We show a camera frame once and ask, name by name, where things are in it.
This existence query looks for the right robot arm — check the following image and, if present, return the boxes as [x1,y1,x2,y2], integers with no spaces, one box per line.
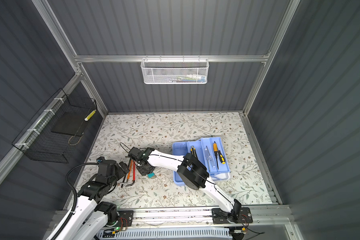
[128,147,242,223]

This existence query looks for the yellow black screwdriver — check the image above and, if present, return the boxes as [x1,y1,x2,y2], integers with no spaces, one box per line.
[218,150,226,164]

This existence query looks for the black wire basket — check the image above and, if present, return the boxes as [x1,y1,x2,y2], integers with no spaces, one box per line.
[12,90,97,164]

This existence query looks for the yellow black utility knife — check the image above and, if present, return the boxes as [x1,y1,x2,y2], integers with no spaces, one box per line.
[191,146,198,159]

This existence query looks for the white wire mesh basket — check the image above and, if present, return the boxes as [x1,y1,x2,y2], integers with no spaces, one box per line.
[141,59,210,85]

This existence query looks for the black pad in basket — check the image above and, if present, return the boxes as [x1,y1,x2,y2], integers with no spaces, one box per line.
[51,112,89,137]

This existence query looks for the yellow marker in basket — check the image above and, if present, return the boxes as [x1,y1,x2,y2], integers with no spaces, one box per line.
[84,110,97,122]

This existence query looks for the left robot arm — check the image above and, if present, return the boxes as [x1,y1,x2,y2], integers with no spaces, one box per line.
[47,157,129,240]

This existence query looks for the teal handled tool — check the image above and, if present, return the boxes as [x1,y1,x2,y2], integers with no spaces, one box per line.
[147,173,156,179]

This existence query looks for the white perforated cable duct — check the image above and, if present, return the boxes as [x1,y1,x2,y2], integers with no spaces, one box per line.
[95,227,233,240]

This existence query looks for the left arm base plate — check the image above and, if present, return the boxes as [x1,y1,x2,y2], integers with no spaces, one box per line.
[106,210,134,228]

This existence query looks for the red handled tool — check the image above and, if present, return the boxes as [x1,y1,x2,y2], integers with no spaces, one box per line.
[133,162,136,184]

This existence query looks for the clear handled screwdriver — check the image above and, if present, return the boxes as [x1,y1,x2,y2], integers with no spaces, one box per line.
[204,146,212,172]

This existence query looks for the black hex key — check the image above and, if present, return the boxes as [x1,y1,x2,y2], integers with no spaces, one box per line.
[121,176,127,188]

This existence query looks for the orange handled tool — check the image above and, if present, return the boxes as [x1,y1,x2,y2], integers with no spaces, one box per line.
[127,159,133,182]

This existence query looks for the orange handled screwdriver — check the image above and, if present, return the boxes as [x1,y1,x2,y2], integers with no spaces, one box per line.
[213,142,219,169]

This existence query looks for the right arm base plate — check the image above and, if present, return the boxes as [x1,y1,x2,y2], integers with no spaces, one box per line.
[212,207,253,225]

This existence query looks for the white blue plastic toolbox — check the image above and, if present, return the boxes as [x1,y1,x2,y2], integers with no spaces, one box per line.
[172,137,231,182]

